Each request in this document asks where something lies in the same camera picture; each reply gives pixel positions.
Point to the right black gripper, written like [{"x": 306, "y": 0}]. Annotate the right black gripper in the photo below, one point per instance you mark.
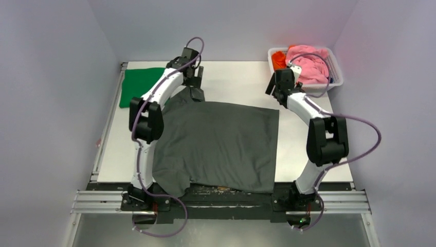
[{"x": 275, "y": 90}]

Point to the pink crumpled t-shirt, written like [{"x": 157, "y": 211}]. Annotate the pink crumpled t-shirt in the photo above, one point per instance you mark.
[{"x": 314, "y": 70}]

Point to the orange t-shirt in basket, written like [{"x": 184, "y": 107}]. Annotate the orange t-shirt in basket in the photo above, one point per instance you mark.
[{"x": 278, "y": 58}]

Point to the folded green t-shirt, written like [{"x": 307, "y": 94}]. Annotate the folded green t-shirt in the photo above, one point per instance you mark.
[{"x": 138, "y": 82}]

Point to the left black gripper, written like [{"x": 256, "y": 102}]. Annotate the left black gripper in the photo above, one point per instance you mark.
[{"x": 195, "y": 82}]

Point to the white plastic laundry basket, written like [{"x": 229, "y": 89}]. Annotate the white plastic laundry basket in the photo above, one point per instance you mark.
[{"x": 331, "y": 62}]

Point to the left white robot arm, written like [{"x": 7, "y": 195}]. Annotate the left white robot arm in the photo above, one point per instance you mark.
[{"x": 146, "y": 121}]

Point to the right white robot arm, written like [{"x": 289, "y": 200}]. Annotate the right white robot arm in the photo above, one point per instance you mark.
[{"x": 327, "y": 138}]

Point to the dark grey t-shirt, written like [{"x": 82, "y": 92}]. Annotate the dark grey t-shirt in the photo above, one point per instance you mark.
[{"x": 216, "y": 144}]

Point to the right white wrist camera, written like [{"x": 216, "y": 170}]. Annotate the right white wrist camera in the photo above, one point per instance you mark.
[{"x": 297, "y": 70}]

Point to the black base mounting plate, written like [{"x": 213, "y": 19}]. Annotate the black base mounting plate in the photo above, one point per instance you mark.
[{"x": 207, "y": 203}]

